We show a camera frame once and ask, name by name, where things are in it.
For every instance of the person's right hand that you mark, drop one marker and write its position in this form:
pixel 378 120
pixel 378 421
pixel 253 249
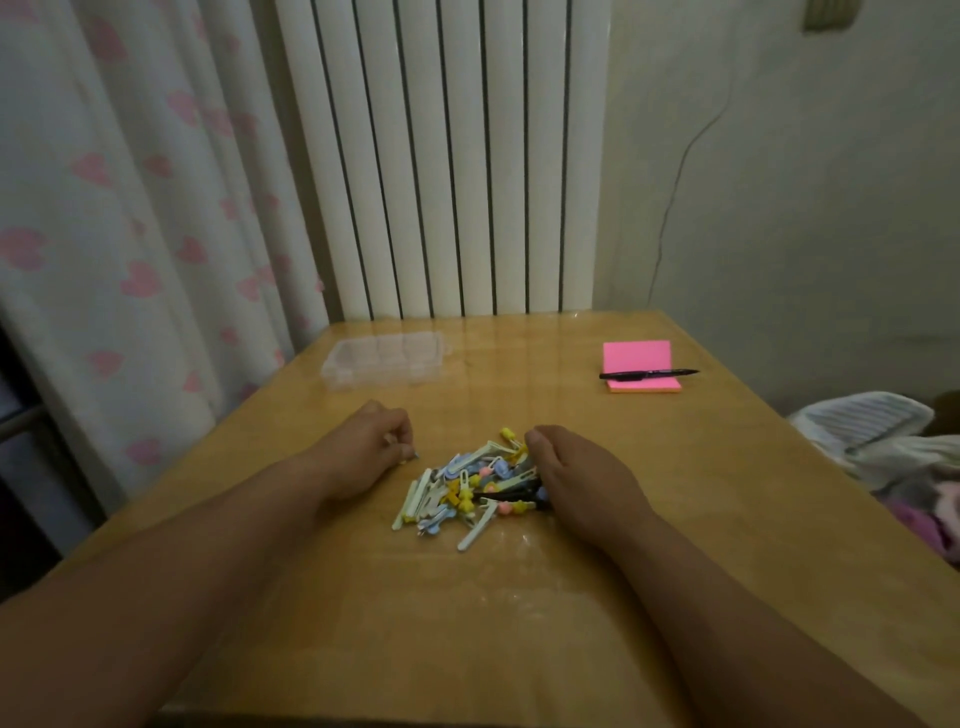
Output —
pixel 581 480

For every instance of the person's left hand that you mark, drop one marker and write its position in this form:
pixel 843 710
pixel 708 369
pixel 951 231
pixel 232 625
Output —
pixel 360 454

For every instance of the person's right fingers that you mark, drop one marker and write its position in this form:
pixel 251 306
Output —
pixel 536 450

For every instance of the person's left fingers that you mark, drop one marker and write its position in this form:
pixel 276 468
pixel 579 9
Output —
pixel 400 439

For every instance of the person's left forearm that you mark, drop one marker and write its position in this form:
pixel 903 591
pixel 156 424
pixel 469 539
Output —
pixel 150 592

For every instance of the person's right forearm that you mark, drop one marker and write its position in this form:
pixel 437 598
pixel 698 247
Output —
pixel 742 630

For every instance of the pile of colourful hair clips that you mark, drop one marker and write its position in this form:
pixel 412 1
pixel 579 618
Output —
pixel 469 487

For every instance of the clear plastic compartment box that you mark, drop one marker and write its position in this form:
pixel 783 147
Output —
pixel 382 358

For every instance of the pink sticky note pad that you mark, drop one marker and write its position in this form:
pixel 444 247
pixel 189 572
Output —
pixel 642 365

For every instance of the black pen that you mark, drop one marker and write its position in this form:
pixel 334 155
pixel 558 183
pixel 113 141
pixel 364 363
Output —
pixel 649 373

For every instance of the white radiator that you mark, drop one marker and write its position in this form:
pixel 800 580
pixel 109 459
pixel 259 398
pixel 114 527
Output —
pixel 450 157

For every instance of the white curtain with pink hearts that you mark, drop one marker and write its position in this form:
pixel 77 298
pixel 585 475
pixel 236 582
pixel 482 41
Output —
pixel 135 225

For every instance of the pile of clothes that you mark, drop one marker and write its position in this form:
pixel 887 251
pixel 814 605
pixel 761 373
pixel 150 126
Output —
pixel 885 457

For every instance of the dark metal frame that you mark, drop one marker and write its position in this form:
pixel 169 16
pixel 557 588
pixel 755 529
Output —
pixel 34 480

